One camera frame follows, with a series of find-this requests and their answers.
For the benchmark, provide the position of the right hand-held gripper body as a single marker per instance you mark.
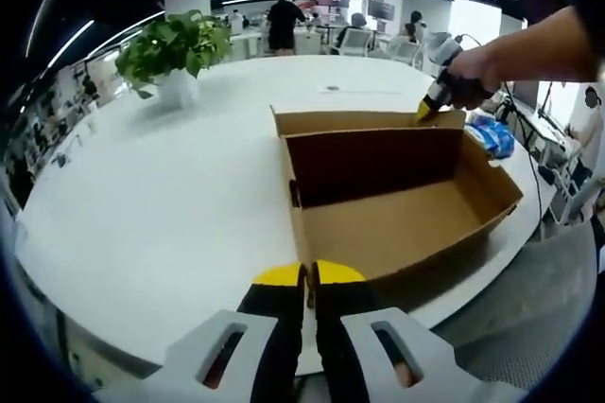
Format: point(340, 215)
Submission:
point(444, 50)

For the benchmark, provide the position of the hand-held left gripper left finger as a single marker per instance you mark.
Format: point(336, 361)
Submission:
point(227, 355)

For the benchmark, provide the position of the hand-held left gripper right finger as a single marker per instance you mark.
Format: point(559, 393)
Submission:
point(378, 355)

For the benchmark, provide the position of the blue wet wipes pack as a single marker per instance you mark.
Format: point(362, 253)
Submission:
point(494, 138)

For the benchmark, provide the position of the brown cardboard shoe box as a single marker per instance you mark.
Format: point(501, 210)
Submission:
point(402, 223)

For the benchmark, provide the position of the person's right hand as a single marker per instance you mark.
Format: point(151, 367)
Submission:
point(482, 64)

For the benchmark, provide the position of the white office chair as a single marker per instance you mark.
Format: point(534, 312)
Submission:
point(402, 48)
point(357, 41)
point(569, 195)

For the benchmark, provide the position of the grey mesh office chair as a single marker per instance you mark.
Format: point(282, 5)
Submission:
point(520, 308)

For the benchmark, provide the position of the white office desk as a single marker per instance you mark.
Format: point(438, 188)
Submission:
point(248, 46)

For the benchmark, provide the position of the potted green plant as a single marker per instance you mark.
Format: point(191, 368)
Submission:
point(175, 43)

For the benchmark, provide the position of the ceiling light strip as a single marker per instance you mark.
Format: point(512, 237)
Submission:
point(71, 43)

